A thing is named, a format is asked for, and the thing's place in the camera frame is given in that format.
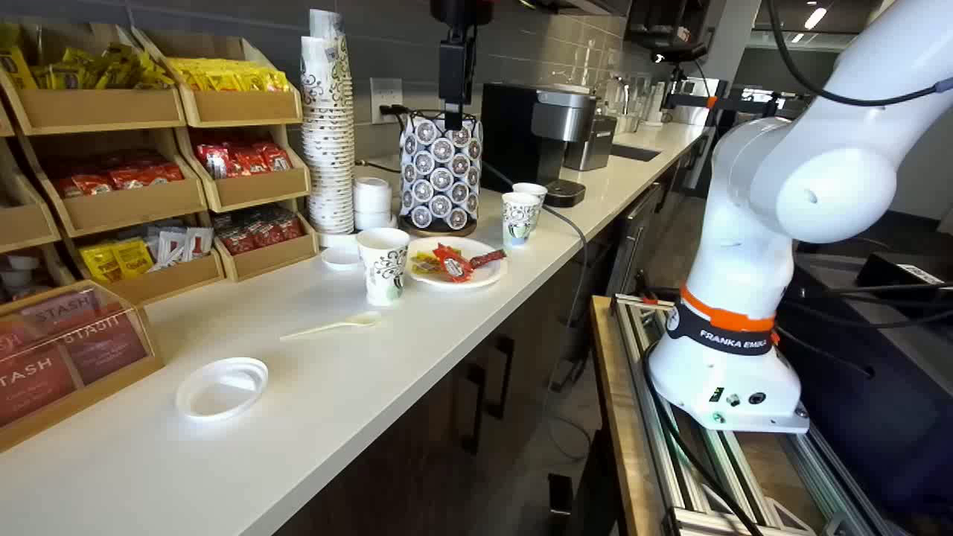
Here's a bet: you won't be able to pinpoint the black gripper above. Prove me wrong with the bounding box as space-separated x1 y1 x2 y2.
437 28 482 131

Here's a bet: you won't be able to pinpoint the patterned paper coffee cup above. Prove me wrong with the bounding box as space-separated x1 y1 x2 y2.
508 180 550 217
354 226 415 309
497 190 544 254

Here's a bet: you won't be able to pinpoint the Keurig coffee maker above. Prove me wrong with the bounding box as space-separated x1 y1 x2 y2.
479 80 620 210

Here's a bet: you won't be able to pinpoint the coffee pod carousel holder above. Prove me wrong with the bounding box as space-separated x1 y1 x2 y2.
395 110 486 239

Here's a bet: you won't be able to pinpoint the stack of white cup lids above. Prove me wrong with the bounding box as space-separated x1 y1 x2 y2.
351 177 395 235

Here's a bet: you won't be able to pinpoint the tall stack of paper cups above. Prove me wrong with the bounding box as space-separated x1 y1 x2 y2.
297 6 361 239

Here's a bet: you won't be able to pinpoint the red sauce packets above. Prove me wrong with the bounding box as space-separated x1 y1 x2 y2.
427 242 508 287

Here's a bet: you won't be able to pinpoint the yellow sauce packet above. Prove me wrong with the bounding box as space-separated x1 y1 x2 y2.
407 247 444 284

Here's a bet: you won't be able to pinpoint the white paper plate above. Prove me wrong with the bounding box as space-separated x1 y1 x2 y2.
406 235 508 296

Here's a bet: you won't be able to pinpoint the black counter mat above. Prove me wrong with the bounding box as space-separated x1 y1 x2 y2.
608 144 665 163

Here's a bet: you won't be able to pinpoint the clear glassware group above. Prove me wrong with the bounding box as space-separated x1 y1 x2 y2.
611 71 708 131

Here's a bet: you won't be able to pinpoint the bright yellow sugar packets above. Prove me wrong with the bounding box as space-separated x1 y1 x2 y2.
164 55 293 95

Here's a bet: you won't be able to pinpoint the pale plastic stirrer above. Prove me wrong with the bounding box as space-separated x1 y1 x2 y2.
276 309 383 345

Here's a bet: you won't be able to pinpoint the wooden robot table with rails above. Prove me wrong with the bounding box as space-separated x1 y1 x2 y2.
589 293 902 536

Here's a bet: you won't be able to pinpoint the wooden condiment organizer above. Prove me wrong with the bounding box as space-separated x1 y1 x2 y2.
0 21 324 309
0 98 77 306

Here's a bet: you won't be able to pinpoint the dark counter cabinet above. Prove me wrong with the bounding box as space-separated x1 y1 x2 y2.
276 147 708 536

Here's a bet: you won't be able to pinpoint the green yellow tea packets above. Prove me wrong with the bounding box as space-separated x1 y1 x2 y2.
0 38 175 95

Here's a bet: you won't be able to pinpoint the large white plastic lid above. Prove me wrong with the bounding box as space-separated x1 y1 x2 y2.
173 356 270 424

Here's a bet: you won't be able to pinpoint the yellow and white packets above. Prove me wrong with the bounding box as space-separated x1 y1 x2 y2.
77 225 217 287

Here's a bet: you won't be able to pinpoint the red Stash tea box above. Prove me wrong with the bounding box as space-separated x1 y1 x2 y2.
0 278 167 457

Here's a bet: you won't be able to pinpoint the black equipment cover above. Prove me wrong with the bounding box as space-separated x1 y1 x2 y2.
784 235 953 518

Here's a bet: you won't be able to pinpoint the white wall power outlet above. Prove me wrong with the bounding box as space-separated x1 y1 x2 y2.
365 74 407 126

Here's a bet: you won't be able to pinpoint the long dark power cable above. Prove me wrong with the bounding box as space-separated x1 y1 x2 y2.
479 160 593 396

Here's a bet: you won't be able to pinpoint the black camera stand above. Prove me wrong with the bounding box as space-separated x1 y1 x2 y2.
683 79 738 202

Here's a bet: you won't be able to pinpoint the cabinet drawer handle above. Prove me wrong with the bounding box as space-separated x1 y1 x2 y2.
489 333 517 420
462 361 489 457

